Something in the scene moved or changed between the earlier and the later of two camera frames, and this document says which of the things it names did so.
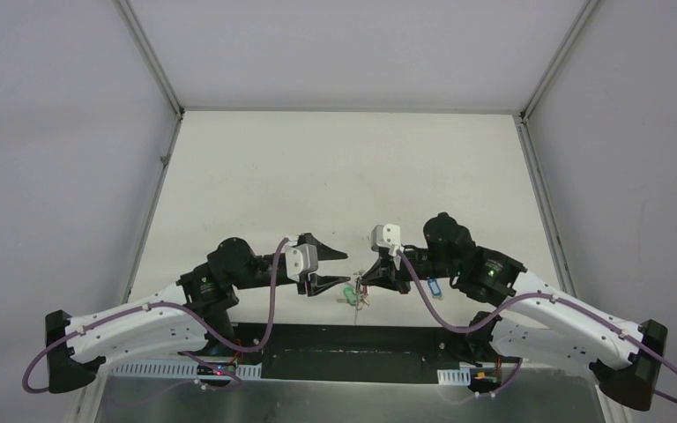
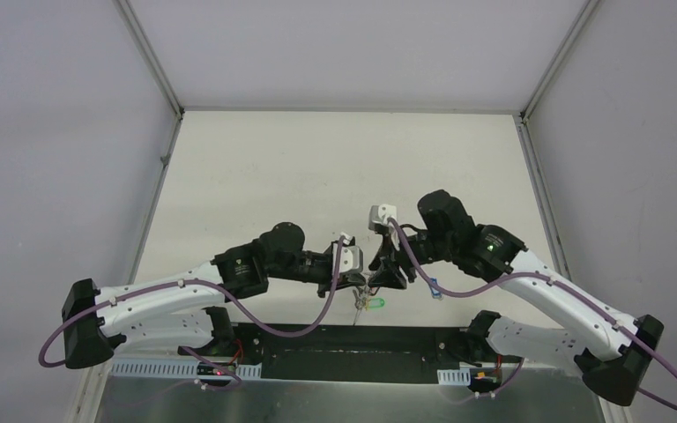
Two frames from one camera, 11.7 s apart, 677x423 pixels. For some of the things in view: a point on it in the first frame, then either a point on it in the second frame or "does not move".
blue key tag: [435, 288] does not move
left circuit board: [216, 368] does not move
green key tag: [351, 297] → [375, 302]
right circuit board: [484, 380] does not move
